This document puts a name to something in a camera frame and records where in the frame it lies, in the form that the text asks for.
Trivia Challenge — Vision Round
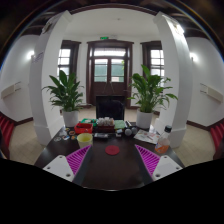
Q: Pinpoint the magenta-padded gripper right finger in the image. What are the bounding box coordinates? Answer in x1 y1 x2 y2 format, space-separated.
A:
134 143 184 187

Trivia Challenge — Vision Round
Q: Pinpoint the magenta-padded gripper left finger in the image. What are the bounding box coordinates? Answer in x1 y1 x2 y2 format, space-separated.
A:
42 144 95 187

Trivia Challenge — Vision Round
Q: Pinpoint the clear orange-label drink bottle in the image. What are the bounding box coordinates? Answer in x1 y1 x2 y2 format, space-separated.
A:
154 125 173 155

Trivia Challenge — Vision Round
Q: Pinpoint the pale yellow cup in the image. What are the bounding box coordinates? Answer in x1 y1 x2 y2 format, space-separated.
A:
76 132 94 149

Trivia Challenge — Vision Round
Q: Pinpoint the printed white leaflet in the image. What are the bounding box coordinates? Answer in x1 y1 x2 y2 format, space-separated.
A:
133 129 162 145

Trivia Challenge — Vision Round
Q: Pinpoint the red plastic box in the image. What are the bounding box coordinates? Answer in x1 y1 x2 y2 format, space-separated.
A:
74 122 94 135

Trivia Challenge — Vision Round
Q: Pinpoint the flat black device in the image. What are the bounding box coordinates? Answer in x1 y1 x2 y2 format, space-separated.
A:
93 132 110 140

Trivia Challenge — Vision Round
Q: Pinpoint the flat round red coaster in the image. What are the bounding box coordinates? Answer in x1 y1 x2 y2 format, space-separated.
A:
104 144 121 157

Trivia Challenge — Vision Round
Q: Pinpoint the green and white box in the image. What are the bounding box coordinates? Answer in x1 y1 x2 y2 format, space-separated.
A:
80 118 98 127

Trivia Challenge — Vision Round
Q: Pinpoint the green folded cloth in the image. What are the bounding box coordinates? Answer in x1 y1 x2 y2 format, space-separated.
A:
113 119 127 130

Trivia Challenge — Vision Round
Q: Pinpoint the black chair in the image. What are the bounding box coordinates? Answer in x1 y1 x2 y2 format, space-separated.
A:
95 95 126 121

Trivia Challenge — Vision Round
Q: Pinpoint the small-leaved plant in white pot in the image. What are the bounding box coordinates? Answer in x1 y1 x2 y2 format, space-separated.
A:
42 69 86 128

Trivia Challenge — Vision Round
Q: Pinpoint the large-leaved plant in white pot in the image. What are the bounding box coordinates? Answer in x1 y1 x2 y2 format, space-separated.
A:
127 64 179 130

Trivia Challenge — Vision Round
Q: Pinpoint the red carpeted staircase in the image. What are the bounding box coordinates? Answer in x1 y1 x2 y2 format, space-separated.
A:
0 113 16 148
209 121 224 151

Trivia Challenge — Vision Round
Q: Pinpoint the dark wooden double door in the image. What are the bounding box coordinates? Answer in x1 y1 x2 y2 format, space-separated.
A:
86 39 134 108

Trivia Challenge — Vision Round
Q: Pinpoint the dark-framed window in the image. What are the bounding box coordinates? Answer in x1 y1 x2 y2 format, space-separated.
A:
140 40 165 79
57 40 82 79

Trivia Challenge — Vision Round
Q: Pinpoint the glowing wall lamp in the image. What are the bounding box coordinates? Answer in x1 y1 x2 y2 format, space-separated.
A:
26 49 36 61
189 52 199 64

